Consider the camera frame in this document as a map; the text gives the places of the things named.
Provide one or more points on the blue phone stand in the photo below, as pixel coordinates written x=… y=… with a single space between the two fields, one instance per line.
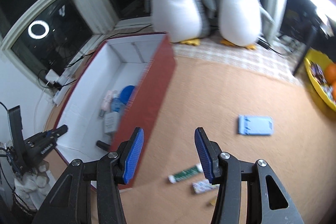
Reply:
x=255 y=125

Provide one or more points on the red cardboard box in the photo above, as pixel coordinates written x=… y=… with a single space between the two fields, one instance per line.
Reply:
x=145 y=61

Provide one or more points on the white power strip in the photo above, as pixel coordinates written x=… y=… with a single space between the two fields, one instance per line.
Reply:
x=59 y=95

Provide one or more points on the black lipstick tube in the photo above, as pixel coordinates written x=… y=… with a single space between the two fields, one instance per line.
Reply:
x=102 y=145

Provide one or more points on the candy pile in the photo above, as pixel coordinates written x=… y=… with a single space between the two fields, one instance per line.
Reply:
x=318 y=75

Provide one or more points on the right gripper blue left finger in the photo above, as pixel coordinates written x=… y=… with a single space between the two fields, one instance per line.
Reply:
x=131 y=154

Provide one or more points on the pink cosmetic bottle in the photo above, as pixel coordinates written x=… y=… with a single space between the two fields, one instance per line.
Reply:
x=106 y=103

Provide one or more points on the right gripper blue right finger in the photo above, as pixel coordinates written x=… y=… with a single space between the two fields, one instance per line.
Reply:
x=208 y=152

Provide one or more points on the patterned white lighter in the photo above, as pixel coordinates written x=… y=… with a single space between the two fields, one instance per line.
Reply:
x=203 y=186

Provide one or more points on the wooden clothespin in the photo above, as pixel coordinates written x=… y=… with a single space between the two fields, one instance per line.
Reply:
x=213 y=201

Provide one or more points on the white usb charger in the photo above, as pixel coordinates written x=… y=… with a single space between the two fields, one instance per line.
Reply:
x=111 y=121

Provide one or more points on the yellow fruit bowl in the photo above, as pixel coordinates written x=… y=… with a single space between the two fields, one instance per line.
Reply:
x=322 y=60

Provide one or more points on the small plush penguin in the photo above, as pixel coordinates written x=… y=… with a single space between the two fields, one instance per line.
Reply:
x=240 y=22

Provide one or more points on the orange fruit back left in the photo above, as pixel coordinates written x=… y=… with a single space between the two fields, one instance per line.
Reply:
x=330 y=73

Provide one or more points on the white power adapter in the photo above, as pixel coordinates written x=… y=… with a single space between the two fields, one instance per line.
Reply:
x=51 y=76

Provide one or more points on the large plush penguin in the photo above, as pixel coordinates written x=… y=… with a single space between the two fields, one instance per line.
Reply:
x=186 y=21

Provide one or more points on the clear blue sanitizer bottle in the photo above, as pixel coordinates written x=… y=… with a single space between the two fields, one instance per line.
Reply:
x=117 y=105

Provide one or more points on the green white lip balm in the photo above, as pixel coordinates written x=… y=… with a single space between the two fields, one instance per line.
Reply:
x=185 y=174

